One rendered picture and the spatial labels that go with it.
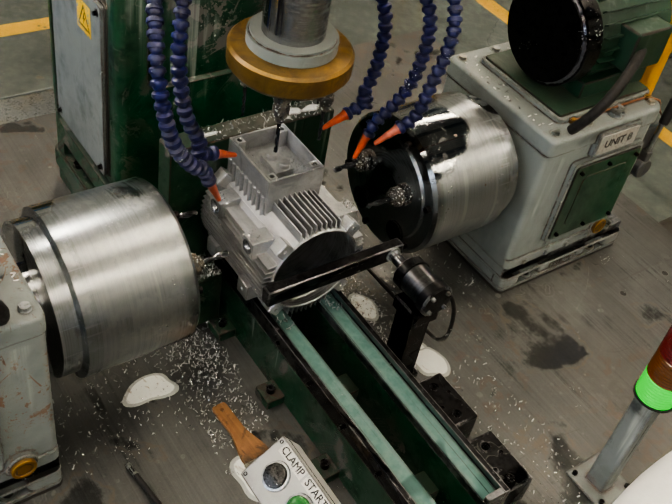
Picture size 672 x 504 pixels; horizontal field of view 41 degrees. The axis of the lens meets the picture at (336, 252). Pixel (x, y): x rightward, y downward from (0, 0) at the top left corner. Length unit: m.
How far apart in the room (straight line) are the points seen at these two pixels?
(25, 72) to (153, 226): 2.44
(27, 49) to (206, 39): 2.35
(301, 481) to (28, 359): 0.37
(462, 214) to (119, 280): 0.60
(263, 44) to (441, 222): 0.45
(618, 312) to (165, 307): 0.94
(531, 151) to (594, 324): 0.39
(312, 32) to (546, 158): 0.52
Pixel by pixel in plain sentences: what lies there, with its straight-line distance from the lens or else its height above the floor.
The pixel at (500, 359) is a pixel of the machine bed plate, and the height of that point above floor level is 0.80.
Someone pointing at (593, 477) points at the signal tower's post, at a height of 0.82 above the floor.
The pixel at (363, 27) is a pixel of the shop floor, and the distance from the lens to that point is 4.14.
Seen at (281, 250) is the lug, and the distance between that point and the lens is 1.32.
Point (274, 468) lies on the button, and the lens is 1.10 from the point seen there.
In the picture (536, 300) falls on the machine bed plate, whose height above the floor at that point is 0.80.
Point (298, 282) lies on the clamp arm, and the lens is 1.36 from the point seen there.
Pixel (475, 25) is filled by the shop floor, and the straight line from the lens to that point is 4.36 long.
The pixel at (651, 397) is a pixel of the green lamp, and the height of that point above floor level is 1.05.
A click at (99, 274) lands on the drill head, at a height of 1.14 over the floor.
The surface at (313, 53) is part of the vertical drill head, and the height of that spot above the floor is 1.36.
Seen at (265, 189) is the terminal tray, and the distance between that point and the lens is 1.36.
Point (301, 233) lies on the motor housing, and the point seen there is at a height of 1.10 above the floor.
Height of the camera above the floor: 1.99
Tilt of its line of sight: 43 degrees down
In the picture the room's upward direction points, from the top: 12 degrees clockwise
